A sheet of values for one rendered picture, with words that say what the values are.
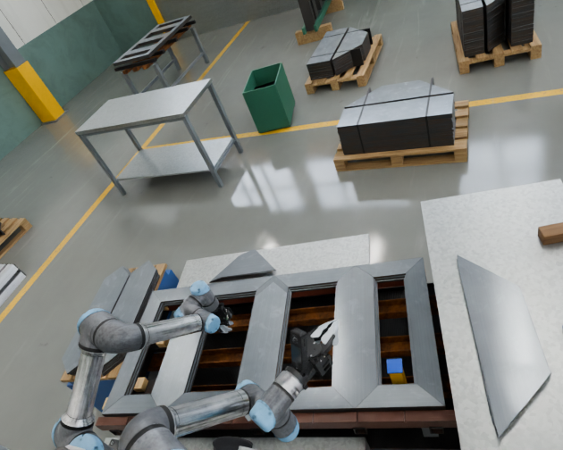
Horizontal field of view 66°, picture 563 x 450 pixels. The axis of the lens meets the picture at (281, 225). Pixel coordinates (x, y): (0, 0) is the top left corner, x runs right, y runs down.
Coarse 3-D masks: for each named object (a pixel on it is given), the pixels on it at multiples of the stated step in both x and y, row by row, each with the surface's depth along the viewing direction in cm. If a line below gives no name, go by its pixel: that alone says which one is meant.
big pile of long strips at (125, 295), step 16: (128, 272) 284; (144, 272) 276; (112, 288) 275; (128, 288) 270; (144, 288) 265; (96, 304) 269; (112, 304) 264; (128, 304) 259; (144, 304) 258; (128, 320) 249; (80, 352) 243; (112, 368) 233
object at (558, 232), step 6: (540, 228) 172; (546, 228) 171; (552, 228) 170; (558, 228) 170; (540, 234) 172; (546, 234) 169; (552, 234) 168; (558, 234) 168; (546, 240) 170; (552, 240) 170; (558, 240) 170
